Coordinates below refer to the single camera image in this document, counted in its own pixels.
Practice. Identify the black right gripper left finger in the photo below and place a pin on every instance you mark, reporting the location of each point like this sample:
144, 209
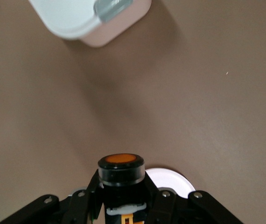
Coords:
77, 207

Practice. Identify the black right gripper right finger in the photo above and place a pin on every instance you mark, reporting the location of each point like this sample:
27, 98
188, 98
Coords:
170, 210

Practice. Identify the orange push button switch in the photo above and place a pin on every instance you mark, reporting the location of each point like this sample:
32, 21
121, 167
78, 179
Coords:
121, 172

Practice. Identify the white round plate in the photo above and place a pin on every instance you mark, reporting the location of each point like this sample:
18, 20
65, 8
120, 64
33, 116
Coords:
170, 179

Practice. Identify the grey box latch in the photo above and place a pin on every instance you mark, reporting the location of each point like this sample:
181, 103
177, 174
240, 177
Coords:
109, 11

